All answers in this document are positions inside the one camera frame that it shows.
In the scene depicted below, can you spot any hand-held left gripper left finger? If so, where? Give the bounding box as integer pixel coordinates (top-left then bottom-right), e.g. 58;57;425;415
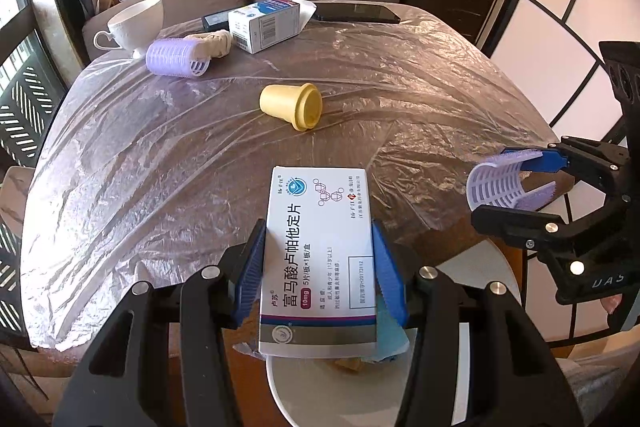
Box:
52;218;268;427

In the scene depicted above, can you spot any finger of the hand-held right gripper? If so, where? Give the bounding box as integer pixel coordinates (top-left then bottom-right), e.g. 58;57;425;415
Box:
500;136;632;190
471;194;633;278

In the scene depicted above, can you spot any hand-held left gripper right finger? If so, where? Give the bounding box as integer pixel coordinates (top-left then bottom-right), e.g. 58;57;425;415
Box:
371;219;583;427

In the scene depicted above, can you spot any purple hair roller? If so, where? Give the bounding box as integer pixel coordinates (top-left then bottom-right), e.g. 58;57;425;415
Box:
145;38;211;80
466;148;557;212

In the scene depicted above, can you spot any white medicine box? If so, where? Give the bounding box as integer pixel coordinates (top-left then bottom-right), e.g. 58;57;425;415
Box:
228;0;318;54
259;165;378;360

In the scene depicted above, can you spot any white bowl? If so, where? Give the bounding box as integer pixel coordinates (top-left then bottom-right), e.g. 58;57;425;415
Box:
265;239;523;427

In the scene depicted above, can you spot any yellow plastic cup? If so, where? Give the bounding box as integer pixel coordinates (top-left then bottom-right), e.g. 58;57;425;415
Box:
259;82;323;132

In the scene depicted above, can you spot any beige cloth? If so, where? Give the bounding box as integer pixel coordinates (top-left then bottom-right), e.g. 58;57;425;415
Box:
187;30;234;60

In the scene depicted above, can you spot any grey clothing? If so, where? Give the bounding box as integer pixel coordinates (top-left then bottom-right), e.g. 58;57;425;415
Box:
555;342;640;427

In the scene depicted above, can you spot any clear plastic table cover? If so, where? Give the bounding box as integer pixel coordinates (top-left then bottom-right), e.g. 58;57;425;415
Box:
20;2;571;350

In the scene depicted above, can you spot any small black tablet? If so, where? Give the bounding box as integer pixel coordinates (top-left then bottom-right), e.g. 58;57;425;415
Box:
201;12;232;32

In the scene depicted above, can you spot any white cup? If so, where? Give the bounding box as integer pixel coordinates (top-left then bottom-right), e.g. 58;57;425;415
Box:
93;0;164;59

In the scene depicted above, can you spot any balcony railing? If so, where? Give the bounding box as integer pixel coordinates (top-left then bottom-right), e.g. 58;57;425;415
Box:
0;27;71;168

